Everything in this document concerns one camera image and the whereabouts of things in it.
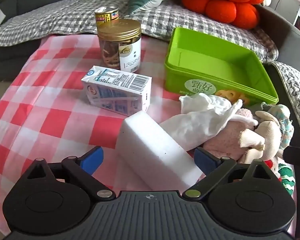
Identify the white tissue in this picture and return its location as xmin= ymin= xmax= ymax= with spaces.
xmin=160 ymin=93 xmax=243 ymax=152

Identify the pink towel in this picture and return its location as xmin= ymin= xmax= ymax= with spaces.
xmin=204 ymin=109 xmax=259 ymax=161

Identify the santa plush toy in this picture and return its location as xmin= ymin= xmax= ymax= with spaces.
xmin=264 ymin=155 xmax=283 ymax=182

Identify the white foam sponge block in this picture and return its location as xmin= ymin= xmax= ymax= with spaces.
xmin=116 ymin=110 xmax=204 ymax=191

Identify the pink checkered tablecloth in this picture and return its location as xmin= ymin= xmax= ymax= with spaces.
xmin=0 ymin=33 xmax=297 ymax=235

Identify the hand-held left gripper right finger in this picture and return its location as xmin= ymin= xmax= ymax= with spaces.
xmin=181 ymin=147 xmax=278 ymax=199

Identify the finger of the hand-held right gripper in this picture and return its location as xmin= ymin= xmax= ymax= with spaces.
xmin=283 ymin=146 xmax=300 ymax=166

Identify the gold lid plastic jar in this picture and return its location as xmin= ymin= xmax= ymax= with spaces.
xmin=98 ymin=19 xmax=142 ymax=73

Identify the orange knotted plush pillow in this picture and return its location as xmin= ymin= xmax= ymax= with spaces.
xmin=179 ymin=0 xmax=265 ymax=30

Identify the yellow label tin can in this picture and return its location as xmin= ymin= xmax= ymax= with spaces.
xmin=94 ymin=6 xmax=119 ymax=28

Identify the beige plush bunny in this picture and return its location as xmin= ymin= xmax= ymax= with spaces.
xmin=240 ymin=110 xmax=283 ymax=167

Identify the grey checkered quilt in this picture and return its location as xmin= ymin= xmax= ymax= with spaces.
xmin=270 ymin=61 xmax=300 ymax=122
xmin=0 ymin=0 xmax=279 ymax=64

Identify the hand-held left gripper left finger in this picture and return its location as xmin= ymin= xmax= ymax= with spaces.
xmin=27 ymin=146 xmax=116 ymax=202

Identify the green plastic box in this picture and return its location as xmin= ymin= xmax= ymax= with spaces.
xmin=164 ymin=27 xmax=279 ymax=105

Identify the green striped watermelon plush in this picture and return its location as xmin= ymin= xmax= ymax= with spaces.
xmin=277 ymin=164 xmax=296 ymax=198

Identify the white blue milk carton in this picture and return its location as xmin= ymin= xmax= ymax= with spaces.
xmin=81 ymin=65 xmax=152 ymax=117

